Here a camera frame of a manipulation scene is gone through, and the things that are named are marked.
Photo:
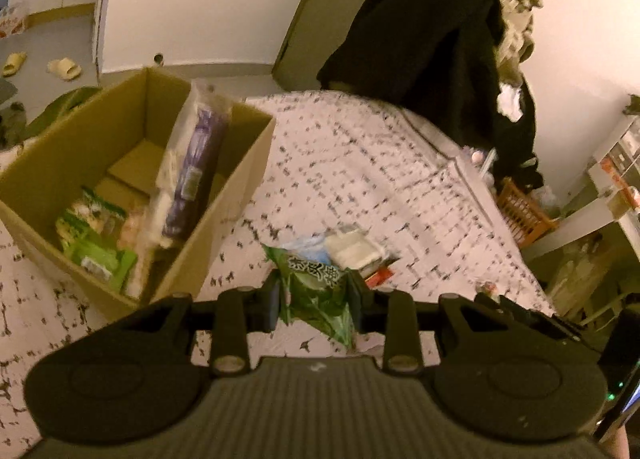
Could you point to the door stopper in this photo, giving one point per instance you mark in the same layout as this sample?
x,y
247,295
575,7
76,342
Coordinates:
x,y
159,58

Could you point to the green cartoon rug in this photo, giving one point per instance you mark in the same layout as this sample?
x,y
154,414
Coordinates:
x,y
60,109

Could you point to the orange plastic basket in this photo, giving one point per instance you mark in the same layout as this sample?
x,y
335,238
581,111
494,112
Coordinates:
x,y
525,211

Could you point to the green door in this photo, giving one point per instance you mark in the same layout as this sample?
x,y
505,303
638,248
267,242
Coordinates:
x,y
330,14

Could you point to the red white bag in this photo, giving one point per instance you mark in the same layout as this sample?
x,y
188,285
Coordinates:
x,y
12,21

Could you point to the black garment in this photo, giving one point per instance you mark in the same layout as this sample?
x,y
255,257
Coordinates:
x,y
520,149

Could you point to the person's right forearm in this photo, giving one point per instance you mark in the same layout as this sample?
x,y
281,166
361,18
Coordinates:
x,y
629,445

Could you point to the white drawer organizer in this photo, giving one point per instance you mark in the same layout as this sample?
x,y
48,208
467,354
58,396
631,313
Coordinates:
x,y
622,144

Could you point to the black coat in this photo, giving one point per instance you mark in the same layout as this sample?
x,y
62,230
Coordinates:
x,y
415,54

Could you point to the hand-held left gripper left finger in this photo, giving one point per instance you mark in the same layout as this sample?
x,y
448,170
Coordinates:
x,y
273,304

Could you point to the brown cardboard box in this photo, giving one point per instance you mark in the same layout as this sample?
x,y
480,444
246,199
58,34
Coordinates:
x,y
220,209

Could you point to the light green snack packet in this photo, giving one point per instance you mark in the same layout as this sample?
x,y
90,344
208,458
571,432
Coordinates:
x,y
90,219

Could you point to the dark green printed snack packet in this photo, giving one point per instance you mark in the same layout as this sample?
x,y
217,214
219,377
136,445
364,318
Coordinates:
x,y
312,299

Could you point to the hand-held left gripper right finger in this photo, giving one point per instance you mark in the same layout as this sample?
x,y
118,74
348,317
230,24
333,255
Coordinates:
x,y
356,301

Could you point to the small brown nut packet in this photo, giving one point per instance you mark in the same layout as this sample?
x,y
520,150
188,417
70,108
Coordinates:
x,y
487,288

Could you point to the white desk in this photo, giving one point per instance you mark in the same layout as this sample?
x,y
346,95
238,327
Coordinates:
x,y
575,234

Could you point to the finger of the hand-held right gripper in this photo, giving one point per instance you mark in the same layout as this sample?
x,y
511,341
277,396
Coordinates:
x,y
535,321

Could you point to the white cloth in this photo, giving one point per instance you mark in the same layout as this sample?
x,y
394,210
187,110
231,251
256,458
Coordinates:
x,y
510,101

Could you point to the beige slipper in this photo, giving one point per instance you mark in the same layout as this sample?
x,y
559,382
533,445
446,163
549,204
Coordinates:
x,y
65,69
15,64

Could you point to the dark plush toy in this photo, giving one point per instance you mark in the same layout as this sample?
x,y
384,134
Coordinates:
x,y
11,124

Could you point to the white tray snack packet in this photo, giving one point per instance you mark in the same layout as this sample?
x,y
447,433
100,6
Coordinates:
x,y
356,249

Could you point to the patterned beige garment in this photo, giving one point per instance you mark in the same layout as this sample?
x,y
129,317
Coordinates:
x,y
515,14

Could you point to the white purple snack packet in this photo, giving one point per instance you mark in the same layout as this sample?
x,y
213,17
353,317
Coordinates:
x,y
192,164

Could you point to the red snack packet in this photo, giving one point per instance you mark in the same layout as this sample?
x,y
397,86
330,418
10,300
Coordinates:
x,y
380,277

